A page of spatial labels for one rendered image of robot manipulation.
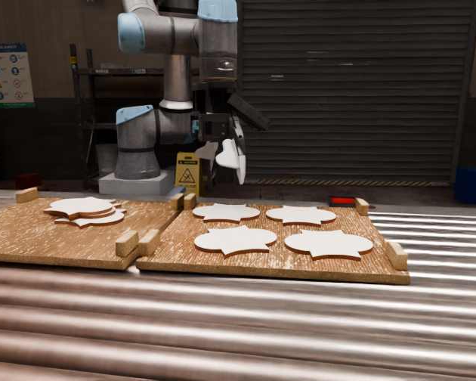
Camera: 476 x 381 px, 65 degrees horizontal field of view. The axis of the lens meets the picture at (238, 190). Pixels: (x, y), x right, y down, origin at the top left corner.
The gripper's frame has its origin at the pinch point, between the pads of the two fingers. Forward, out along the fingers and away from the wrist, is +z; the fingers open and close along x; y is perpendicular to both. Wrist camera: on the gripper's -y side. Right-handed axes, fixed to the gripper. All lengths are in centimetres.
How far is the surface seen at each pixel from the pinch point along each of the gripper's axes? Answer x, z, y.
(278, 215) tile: 8.2, 7.1, -7.7
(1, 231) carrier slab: -8.5, 7.9, 43.8
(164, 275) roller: 18.6, 10.3, 19.8
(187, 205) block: -6.3, 6.7, 7.3
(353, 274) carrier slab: 34.6, 8.2, -3.8
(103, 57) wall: -510, -79, -44
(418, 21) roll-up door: -291, -119, -411
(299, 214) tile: 9.7, 7.1, -12.0
